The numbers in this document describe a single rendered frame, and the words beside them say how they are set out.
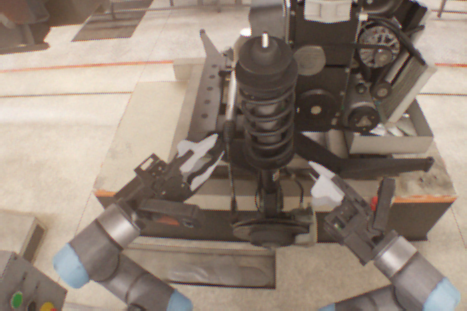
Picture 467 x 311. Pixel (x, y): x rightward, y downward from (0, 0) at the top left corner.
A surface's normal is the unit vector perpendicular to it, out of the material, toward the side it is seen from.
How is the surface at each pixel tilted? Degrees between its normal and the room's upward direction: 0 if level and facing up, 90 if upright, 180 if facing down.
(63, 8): 90
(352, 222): 14
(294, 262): 0
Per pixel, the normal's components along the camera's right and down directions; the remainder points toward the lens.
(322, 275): -0.06, -0.69
